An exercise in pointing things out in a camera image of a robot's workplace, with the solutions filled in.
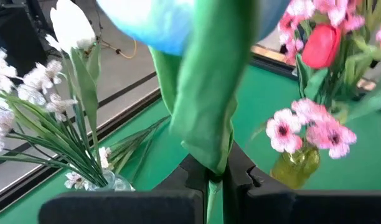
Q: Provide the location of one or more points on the yellow ribbed glass vase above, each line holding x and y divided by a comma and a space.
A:
294, 169

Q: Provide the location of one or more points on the black table frame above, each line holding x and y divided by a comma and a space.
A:
115, 124

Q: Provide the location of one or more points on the clear ribbed glass vase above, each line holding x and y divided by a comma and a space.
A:
119, 183

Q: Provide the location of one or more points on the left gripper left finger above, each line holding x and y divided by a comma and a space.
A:
131, 208

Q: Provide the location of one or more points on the white artificial flower bunch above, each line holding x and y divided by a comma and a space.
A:
137, 140
31, 90

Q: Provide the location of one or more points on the red artificial tulip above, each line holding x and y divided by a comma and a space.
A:
321, 45

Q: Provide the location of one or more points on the green table mat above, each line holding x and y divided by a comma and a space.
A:
259, 102

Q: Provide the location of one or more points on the pink artificial flower bunch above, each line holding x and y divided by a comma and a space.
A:
333, 12
284, 130

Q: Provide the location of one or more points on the black box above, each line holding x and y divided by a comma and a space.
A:
16, 37

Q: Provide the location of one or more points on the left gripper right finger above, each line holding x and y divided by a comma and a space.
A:
302, 208

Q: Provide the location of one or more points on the white artificial tulip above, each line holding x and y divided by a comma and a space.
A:
72, 25
209, 93

